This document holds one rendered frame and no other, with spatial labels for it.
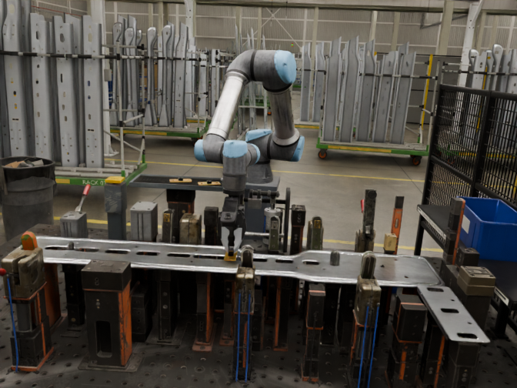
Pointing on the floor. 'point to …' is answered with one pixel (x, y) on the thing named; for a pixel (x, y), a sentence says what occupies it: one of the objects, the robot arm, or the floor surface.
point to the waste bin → (26, 193)
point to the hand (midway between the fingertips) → (231, 249)
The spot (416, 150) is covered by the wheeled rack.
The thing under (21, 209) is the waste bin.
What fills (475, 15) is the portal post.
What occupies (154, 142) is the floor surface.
